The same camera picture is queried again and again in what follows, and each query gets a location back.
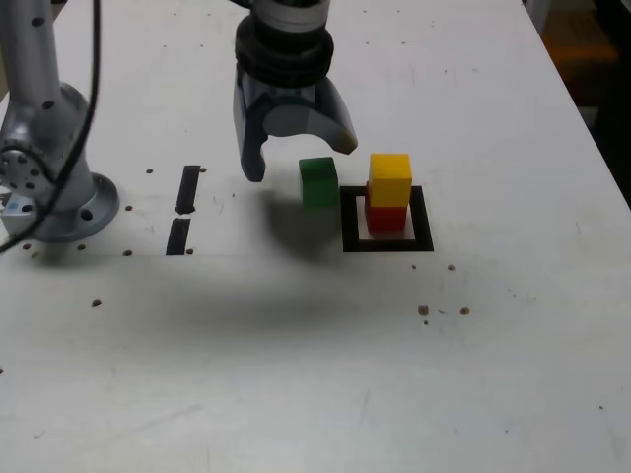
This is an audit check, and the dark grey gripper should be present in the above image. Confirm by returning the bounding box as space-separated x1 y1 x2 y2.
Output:
232 72 360 185

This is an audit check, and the green cube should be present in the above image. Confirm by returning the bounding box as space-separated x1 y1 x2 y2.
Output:
298 156 342 211

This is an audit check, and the yellow cube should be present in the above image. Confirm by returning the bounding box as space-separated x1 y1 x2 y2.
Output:
368 153 414 209

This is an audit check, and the red cube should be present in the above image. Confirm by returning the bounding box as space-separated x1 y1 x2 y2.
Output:
364 181 410 236

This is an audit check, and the black tape square outline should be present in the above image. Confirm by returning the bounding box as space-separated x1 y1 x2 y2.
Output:
339 185 436 254

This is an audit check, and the black tape strip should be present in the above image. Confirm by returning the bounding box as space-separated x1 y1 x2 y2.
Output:
165 165 203 257

